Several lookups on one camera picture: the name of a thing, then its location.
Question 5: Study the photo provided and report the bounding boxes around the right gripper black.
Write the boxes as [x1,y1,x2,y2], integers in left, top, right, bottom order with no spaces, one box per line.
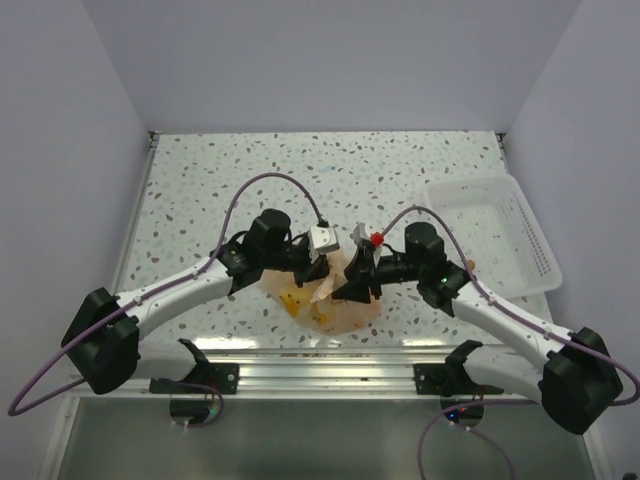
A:
[332,243,425,303]

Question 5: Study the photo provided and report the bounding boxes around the orange translucent plastic bag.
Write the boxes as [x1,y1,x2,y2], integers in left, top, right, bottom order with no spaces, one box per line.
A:
[259,249,382,336]

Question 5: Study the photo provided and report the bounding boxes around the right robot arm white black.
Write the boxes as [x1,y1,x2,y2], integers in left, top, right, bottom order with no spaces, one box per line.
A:
[332,222,623,435]

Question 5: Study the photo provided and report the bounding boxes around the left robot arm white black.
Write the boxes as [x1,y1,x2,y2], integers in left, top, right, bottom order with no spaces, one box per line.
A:
[61,209,339,395]

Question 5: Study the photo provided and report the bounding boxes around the white plastic tray basket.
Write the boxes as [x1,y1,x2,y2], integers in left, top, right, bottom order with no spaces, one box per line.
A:
[426,174,563,299]

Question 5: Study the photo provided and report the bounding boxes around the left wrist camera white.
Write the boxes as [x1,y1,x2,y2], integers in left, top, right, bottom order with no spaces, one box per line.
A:
[307,226,340,261]

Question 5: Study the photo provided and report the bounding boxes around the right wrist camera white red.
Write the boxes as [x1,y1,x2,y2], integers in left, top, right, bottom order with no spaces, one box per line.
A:
[350,222,385,256]

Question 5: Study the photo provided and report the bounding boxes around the aluminium rail frame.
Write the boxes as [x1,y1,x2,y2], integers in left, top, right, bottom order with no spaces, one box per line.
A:
[59,130,596,480]

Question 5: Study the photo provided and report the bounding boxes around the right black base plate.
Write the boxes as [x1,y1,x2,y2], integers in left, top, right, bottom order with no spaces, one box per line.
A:
[413,363,504,397]

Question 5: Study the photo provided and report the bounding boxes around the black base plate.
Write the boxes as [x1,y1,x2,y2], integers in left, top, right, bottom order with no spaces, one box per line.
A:
[413,363,504,397]
[149,363,240,395]

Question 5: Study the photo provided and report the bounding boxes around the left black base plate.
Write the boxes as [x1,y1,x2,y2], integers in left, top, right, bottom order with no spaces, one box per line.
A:
[149,363,240,395]

